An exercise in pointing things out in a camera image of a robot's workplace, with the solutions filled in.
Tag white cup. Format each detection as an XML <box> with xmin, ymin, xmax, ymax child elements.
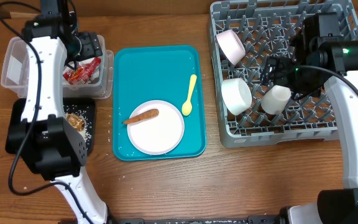
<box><xmin>261</xmin><ymin>85</ymin><xmax>291</xmax><ymax>114</ymax></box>

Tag white napkin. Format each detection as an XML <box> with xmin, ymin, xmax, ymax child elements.
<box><xmin>63</xmin><ymin>67</ymin><xmax>100</xmax><ymax>85</ymax></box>

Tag red snack wrapper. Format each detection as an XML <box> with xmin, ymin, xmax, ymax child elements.
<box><xmin>63</xmin><ymin>57</ymin><xmax>102</xmax><ymax>85</ymax></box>

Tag white bowl with food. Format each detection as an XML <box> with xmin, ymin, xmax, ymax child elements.
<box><xmin>221</xmin><ymin>78</ymin><xmax>252</xmax><ymax>116</ymax></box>

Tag pink bowl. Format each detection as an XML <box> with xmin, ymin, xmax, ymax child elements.
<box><xmin>216</xmin><ymin>29</ymin><xmax>246</xmax><ymax>65</ymax></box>

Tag orange carrot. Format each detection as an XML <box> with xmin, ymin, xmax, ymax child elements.
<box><xmin>122</xmin><ymin>109</ymin><xmax>159</xmax><ymax>124</ymax></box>

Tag yellow plastic spoon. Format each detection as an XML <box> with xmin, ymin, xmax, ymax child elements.
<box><xmin>181</xmin><ymin>74</ymin><xmax>197</xmax><ymax>116</ymax></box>

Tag pink plate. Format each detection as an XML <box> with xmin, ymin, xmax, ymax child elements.
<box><xmin>126</xmin><ymin>100</ymin><xmax>185</xmax><ymax>155</ymax></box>

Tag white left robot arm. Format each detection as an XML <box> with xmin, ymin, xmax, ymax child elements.
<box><xmin>6</xmin><ymin>1</ymin><xmax>115</xmax><ymax>223</ymax></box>

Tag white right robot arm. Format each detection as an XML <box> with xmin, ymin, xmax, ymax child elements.
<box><xmin>260</xmin><ymin>12</ymin><xmax>358</xmax><ymax>223</ymax></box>

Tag grey dishwasher rack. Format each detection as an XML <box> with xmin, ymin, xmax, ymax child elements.
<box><xmin>209</xmin><ymin>0</ymin><xmax>358</xmax><ymax>148</ymax></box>

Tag black waste tray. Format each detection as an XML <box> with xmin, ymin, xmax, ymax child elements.
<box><xmin>9</xmin><ymin>98</ymin><xmax>96</xmax><ymax>155</ymax></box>

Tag teal serving tray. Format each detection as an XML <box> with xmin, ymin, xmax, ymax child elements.
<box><xmin>112</xmin><ymin>45</ymin><xmax>207</xmax><ymax>161</ymax></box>

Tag spilled white rice pile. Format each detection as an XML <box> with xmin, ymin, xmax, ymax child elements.
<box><xmin>63</xmin><ymin>105</ymin><xmax>92</xmax><ymax>145</ymax></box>

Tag brown food scrap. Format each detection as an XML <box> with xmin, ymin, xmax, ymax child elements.
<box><xmin>65</xmin><ymin>113</ymin><xmax>85</xmax><ymax>132</ymax></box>

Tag clear plastic bin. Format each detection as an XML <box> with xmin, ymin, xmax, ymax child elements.
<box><xmin>1</xmin><ymin>35</ymin><xmax>114</xmax><ymax>99</ymax></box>

